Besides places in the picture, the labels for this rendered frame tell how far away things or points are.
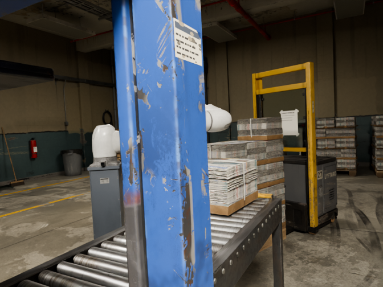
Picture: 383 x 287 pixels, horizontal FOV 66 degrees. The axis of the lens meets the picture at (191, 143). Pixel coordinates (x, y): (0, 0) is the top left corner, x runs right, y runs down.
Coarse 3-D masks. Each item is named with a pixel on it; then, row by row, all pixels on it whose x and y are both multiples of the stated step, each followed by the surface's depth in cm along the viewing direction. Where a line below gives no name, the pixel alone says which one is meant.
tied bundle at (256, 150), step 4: (248, 144) 272; (252, 144) 276; (256, 144) 280; (260, 144) 284; (264, 144) 289; (248, 148) 273; (252, 148) 277; (256, 148) 280; (260, 148) 284; (264, 148) 288; (248, 152) 273; (252, 152) 277; (256, 152) 281; (260, 152) 285; (264, 152) 289; (248, 156) 272; (252, 156) 276; (256, 156) 279; (260, 156) 284; (264, 156) 288; (260, 160) 284
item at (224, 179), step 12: (216, 168) 139; (228, 168) 138; (240, 168) 148; (216, 180) 140; (228, 180) 138; (240, 180) 149; (216, 192) 141; (228, 192) 139; (240, 192) 150; (216, 204) 142; (228, 204) 138
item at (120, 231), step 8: (112, 232) 124; (120, 232) 124; (96, 240) 116; (104, 240) 116; (80, 248) 109; (88, 248) 109; (64, 256) 102; (72, 256) 102; (40, 264) 97; (48, 264) 97; (56, 264) 97; (24, 272) 92; (32, 272) 92; (40, 272) 92; (8, 280) 87; (16, 280) 87; (32, 280) 90
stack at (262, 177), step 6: (258, 168) 283; (264, 168) 289; (258, 174) 283; (264, 174) 290; (258, 180) 282; (264, 180) 289; (258, 192) 282; (264, 192) 289; (258, 198) 283; (264, 198) 289; (264, 246) 289; (258, 252) 282
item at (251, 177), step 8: (232, 160) 166; (240, 160) 164; (248, 160) 163; (256, 160) 167; (248, 168) 157; (256, 168) 166; (248, 176) 158; (256, 176) 166; (248, 184) 159; (256, 184) 168; (248, 192) 158
